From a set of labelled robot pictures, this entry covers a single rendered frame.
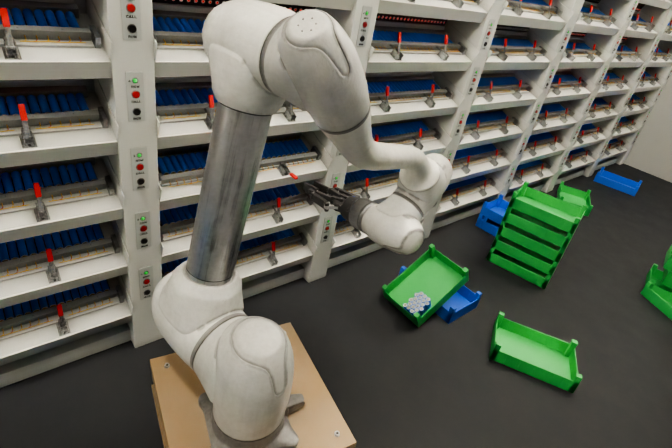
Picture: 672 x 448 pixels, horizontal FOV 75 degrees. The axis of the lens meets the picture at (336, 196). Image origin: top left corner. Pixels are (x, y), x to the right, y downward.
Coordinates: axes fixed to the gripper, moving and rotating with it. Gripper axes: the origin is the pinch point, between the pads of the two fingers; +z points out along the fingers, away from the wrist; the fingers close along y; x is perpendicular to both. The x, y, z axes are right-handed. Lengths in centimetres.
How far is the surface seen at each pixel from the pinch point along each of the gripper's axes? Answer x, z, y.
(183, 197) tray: -1.8, 16.4, -35.8
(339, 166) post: -0.7, 16.4, 23.2
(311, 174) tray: -2.1, 17.0, 10.8
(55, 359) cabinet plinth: -51, 28, -73
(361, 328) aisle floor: -59, -6, 22
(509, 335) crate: -64, -39, 73
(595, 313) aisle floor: -66, -53, 125
